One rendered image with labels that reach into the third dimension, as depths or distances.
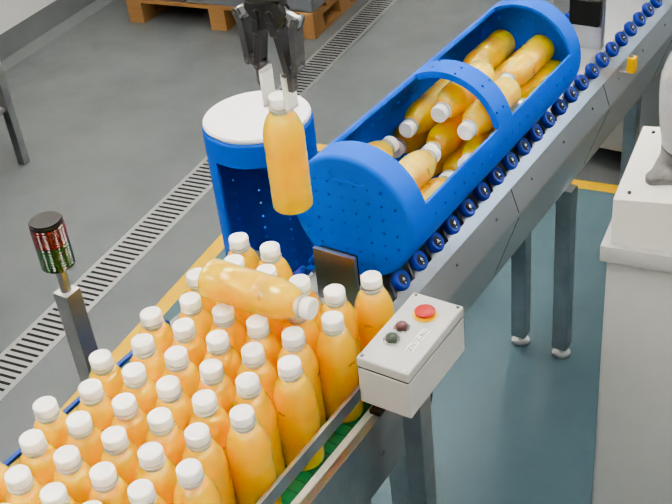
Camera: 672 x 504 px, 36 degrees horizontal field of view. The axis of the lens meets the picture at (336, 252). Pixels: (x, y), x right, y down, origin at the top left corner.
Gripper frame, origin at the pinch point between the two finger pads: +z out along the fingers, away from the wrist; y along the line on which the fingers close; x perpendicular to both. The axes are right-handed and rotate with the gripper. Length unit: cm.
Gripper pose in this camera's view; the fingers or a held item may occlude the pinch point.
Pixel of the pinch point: (278, 88)
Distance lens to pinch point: 179.3
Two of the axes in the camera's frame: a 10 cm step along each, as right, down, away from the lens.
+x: -5.5, 5.3, -6.4
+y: -8.3, -2.6, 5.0
